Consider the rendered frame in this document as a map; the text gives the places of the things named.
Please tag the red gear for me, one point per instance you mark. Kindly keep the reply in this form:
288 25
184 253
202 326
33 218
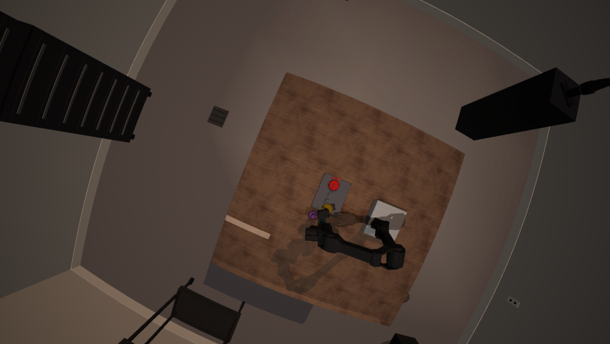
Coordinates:
331 185

